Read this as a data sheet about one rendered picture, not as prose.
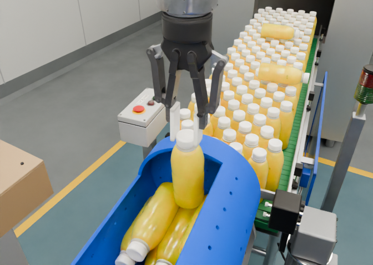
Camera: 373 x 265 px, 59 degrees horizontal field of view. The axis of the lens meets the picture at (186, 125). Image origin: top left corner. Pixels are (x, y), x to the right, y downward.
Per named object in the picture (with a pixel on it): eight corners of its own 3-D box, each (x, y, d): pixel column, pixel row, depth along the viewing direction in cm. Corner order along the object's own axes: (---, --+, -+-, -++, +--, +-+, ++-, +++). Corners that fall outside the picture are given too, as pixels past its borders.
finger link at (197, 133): (198, 105, 59) (203, 106, 58) (198, 138, 62) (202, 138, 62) (193, 114, 56) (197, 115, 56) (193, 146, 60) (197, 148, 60)
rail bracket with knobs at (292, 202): (260, 229, 92) (265, 203, 87) (264, 210, 98) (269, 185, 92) (296, 240, 89) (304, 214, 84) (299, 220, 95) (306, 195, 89)
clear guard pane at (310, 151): (287, 265, 132) (313, 174, 104) (305, 150, 192) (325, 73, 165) (288, 266, 132) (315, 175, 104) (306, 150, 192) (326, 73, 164)
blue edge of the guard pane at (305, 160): (275, 264, 133) (299, 171, 105) (297, 148, 194) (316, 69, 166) (288, 269, 131) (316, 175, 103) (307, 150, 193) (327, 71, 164)
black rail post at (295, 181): (290, 186, 106) (295, 167, 102) (291, 180, 108) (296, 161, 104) (297, 188, 105) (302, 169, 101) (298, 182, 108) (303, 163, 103)
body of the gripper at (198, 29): (149, 13, 47) (152, 73, 52) (206, 20, 44) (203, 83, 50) (170, 0, 53) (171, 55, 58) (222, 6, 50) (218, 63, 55)
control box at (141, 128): (120, 141, 109) (116, 114, 103) (148, 111, 125) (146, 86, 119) (147, 148, 106) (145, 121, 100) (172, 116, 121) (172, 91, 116)
